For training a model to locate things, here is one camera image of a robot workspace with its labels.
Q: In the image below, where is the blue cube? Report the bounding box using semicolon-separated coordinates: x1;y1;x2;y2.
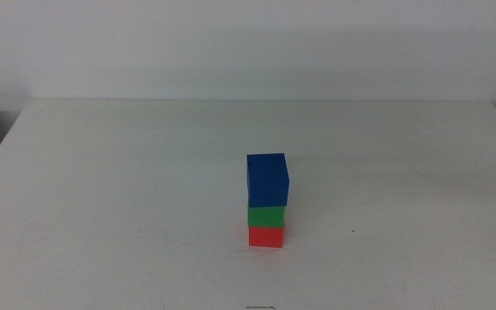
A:
246;152;290;208

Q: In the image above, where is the green cube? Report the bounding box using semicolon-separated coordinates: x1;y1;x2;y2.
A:
247;205;286;229

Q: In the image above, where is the red cube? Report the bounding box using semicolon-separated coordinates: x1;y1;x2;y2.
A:
248;226;284;249

